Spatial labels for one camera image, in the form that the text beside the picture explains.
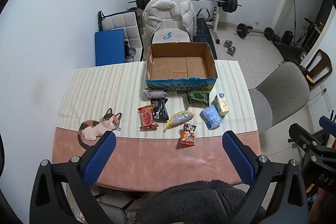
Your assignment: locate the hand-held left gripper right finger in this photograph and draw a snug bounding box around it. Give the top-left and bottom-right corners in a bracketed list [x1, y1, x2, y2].
[222, 130, 309, 224]

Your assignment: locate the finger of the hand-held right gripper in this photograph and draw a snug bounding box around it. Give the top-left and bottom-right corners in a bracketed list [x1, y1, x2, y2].
[288, 123, 324, 159]
[318, 113, 336, 133]

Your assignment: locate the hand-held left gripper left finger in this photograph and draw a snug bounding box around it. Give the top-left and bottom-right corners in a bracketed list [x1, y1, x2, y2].
[29, 131, 117, 224]

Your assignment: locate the blue tissue pack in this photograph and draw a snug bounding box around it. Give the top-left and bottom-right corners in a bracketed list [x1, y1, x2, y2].
[199, 105, 223, 130]

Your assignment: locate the orange cartoon snack packet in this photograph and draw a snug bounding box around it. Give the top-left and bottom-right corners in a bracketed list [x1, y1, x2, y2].
[180, 123, 197, 147]

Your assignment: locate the yellow tissue pack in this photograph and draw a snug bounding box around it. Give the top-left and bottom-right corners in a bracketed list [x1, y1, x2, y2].
[211, 93, 230, 117]

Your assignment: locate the red snack packet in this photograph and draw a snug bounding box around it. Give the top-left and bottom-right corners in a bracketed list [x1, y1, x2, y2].
[138, 105, 159, 131]

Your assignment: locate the yellow silver scrubber sponge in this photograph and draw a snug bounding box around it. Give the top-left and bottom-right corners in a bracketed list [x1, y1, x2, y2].
[166, 111, 195, 128]

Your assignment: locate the green snack packet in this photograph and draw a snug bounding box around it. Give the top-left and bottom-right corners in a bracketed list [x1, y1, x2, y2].
[186, 91, 210, 107]

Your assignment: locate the black snack packet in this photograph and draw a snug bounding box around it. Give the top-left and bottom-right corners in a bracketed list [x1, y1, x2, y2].
[150, 98, 169, 121]

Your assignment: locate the purple cloth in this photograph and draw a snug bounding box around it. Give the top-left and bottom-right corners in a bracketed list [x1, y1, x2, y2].
[143, 88, 168, 102]

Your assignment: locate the cardboard box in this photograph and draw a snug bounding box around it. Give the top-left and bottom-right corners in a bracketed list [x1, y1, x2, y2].
[145, 42, 218, 92]

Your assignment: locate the grey shell chair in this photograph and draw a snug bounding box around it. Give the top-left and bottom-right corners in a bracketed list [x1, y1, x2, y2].
[248, 61, 311, 132]

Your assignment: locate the person's dark fleece clothing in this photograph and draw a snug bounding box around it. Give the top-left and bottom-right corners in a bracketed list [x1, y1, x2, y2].
[135, 179, 265, 224]

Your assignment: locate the brown wooden chair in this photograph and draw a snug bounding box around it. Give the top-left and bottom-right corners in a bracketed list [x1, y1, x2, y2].
[301, 49, 333, 88]

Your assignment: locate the black exercise equipment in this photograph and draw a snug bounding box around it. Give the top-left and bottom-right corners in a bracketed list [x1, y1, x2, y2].
[273, 18, 324, 63]

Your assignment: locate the blue board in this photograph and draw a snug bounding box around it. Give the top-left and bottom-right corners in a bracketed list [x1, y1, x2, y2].
[94, 28, 126, 67]

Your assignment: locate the short barbell with black plates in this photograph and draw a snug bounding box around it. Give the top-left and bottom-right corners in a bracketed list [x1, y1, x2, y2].
[234, 23, 275, 40]

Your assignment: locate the black weight bench pad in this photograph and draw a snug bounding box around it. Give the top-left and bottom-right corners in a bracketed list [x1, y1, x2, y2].
[193, 18, 218, 60]

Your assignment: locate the white quilted chair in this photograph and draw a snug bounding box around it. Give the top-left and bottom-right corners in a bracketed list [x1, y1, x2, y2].
[98, 11, 144, 63]

